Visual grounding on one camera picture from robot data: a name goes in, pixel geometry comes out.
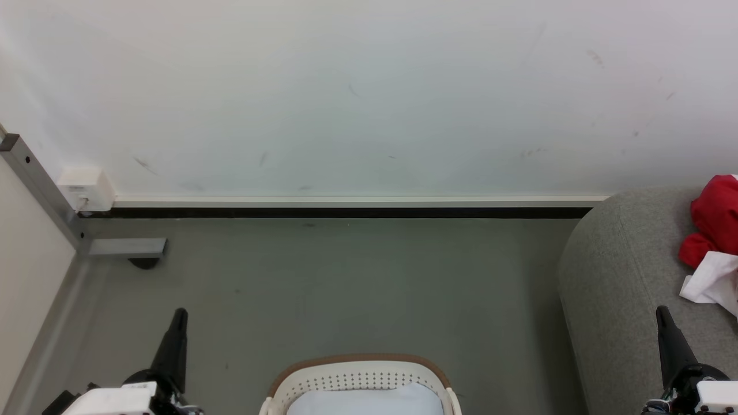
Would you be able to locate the white perforated laundry basket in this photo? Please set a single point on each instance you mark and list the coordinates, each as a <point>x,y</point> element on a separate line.
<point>357,377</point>

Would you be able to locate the black caster wheel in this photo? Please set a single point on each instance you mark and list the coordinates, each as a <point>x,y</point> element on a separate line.
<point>144,263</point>

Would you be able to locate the light blue garment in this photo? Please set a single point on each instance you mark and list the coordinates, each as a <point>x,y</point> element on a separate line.
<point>369,402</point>

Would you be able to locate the white wall socket box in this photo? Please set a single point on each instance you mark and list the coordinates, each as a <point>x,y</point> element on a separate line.
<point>86,187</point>

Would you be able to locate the white and black baseboard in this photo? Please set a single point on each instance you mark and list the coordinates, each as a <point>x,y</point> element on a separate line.
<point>346,207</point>

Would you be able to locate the red garment with white trim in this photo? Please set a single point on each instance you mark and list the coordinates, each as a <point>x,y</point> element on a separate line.
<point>718,219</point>

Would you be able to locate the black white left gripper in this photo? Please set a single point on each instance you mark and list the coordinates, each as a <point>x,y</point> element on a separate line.
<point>115,400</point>

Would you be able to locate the grey fabric sofa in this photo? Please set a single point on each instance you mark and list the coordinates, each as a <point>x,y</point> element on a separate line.
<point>622,300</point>

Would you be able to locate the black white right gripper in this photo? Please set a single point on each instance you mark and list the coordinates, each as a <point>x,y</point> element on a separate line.
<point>709,395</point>

